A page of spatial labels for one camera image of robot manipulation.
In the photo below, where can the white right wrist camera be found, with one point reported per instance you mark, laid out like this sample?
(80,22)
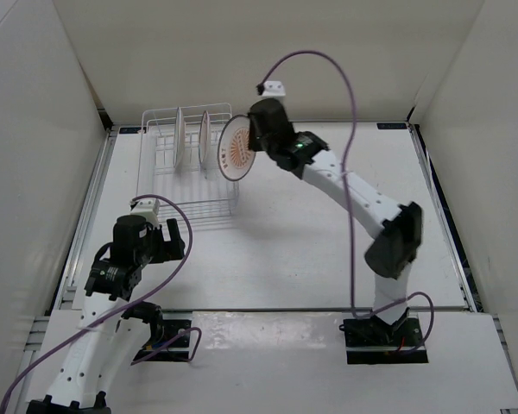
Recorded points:
(271,88)

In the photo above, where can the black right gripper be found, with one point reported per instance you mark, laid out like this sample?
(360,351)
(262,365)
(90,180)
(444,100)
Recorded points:
(255,146)

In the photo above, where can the white plate orange sun pattern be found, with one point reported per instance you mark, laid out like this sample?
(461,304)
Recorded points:
(234,157)

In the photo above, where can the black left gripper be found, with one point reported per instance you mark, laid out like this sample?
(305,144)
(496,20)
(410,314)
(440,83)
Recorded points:
(167,250)

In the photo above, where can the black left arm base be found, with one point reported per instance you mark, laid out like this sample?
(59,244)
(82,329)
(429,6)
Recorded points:
(178,351)

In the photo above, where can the white wire dish rack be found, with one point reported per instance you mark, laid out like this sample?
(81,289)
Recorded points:
(204,194)

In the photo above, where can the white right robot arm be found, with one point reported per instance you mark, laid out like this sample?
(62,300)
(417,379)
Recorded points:
(395,229)

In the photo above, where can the white plate middle in rack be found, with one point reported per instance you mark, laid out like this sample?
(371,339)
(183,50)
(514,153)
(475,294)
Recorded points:
(204,137)

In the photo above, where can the white plate in rack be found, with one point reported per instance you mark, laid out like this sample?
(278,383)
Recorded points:
(204,137)
(179,138)

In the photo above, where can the white plate left in rack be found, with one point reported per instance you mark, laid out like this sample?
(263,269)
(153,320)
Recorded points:
(179,138)

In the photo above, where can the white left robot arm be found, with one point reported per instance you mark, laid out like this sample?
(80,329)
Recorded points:
(113,325)

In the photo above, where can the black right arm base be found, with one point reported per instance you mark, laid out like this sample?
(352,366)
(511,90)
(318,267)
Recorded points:
(367,343)

